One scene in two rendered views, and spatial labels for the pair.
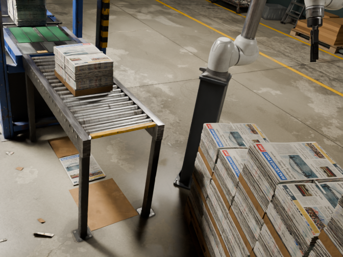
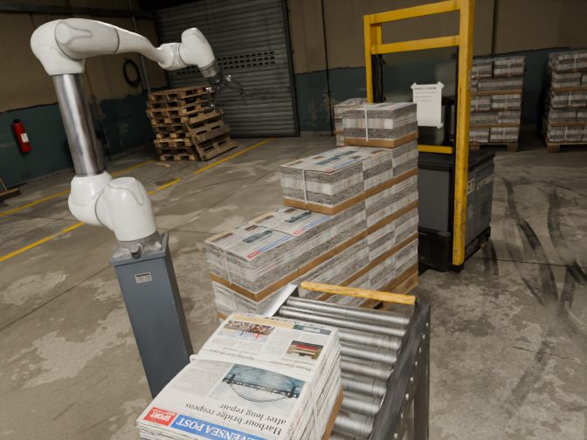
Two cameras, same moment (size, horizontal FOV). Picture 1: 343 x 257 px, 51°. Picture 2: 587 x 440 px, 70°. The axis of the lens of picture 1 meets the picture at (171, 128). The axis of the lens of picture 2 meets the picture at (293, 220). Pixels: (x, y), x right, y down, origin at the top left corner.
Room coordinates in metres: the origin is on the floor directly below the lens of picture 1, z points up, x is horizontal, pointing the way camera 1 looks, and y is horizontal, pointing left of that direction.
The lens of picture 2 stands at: (2.53, 1.41, 1.63)
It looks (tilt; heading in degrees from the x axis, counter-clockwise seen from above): 21 degrees down; 246
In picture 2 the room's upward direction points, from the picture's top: 7 degrees counter-clockwise
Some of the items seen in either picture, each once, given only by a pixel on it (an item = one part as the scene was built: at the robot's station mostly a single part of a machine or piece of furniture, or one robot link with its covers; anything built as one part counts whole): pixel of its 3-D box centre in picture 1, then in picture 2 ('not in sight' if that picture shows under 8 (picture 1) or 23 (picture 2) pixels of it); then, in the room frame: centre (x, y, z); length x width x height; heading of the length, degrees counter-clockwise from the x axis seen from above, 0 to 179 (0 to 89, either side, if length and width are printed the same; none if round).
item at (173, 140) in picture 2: not in sight; (188, 121); (0.64, -7.34, 0.65); 1.33 x 0.94 x 1.30; 42
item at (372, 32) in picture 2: not in sight; (376, 139); (0.54, -1.24, 0.97); 0.09 x 0.09 x 1.75; 18
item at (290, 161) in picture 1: (299, 159); (320, 162); (1.41, -0.62, 1.07); 0.37 x 0.29 x 0.01; 109
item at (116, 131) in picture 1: (124, 130); (355, 292); (1.80, 0.28, 0.81); 0.43 x 0.03 x 0.02; 128
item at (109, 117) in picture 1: (111, 118); (333, 333); (1.98, 0.40, 0.77); 0.47 x 0.05 x 0.05; 128
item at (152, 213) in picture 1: (145, 211); not in sight; (1.98, 0.08, 0.01); 0.14 x 0.14 x 0.01; 38
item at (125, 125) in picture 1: (119, 128); (345, 312); (1.87, 0.32, 0.77); 0.47 x 0.05 x 0.05; 128
